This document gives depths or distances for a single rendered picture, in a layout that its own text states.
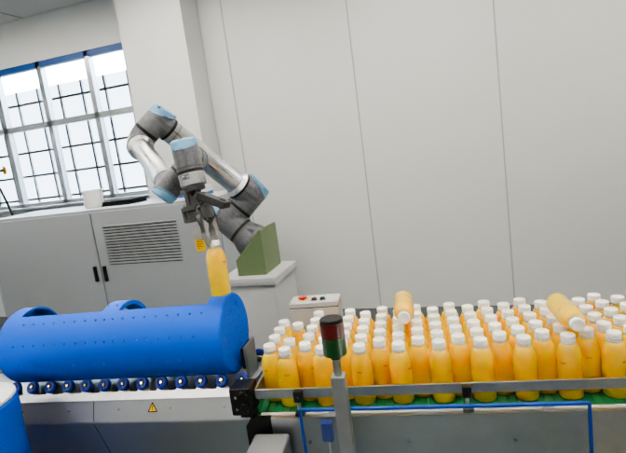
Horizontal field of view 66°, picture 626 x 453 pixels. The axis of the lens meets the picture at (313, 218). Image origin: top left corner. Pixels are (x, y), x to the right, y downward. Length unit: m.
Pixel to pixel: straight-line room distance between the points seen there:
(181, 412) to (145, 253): 2.10
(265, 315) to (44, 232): 2.38
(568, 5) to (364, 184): 2.06
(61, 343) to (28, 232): 2.60
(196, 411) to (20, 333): 0.71
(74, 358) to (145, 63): 3.34
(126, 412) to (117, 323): 0.32
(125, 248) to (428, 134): 2.59
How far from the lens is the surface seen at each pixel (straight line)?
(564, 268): 4.47
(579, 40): 4.35
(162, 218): 3.64
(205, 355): 1.70
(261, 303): 2.48
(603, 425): 1.65
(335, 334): 1.28
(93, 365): 1.93
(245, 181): 2.49
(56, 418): 2.13
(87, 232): 4.09
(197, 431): 1.88
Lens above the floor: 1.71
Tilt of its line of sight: 9 degrees down
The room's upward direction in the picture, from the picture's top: 8 degrees counter-clockwise
